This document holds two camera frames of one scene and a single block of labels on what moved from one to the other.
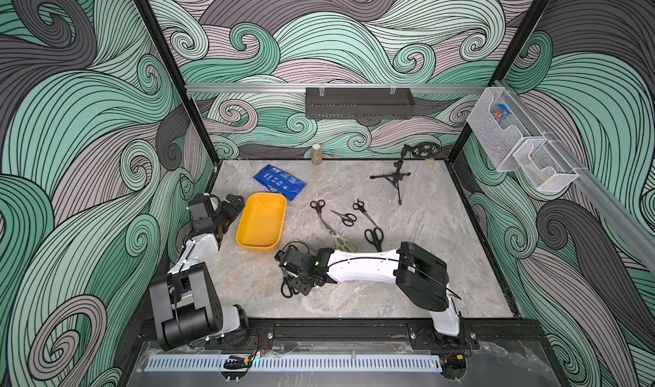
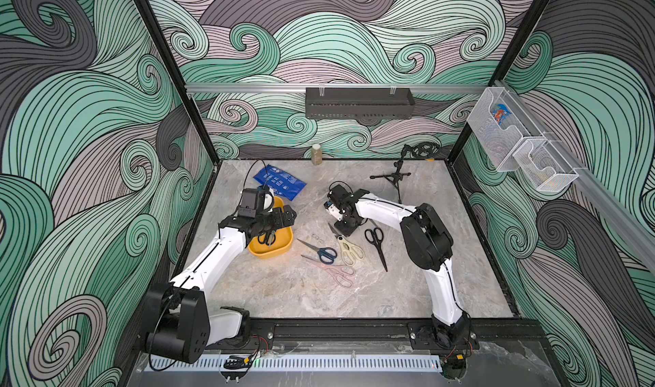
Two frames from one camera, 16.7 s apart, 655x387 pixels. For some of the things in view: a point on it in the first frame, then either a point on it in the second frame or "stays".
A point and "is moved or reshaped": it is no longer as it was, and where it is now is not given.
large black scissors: x=374 y=237 stays
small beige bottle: x=316 y=154 stays
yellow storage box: x=261 y=222 is moved or reshaped
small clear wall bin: x=546 y=168 stays
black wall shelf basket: x=359 y=103 stays
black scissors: x=287 y=280 → x=267 y=238
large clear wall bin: x=500 y=123 stays
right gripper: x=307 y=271 → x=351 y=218
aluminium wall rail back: x=303 y=87 stays
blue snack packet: x=280 y=181 stays
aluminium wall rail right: x=640 y=238 stays
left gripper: x=231 y=212 → x=287 y=219
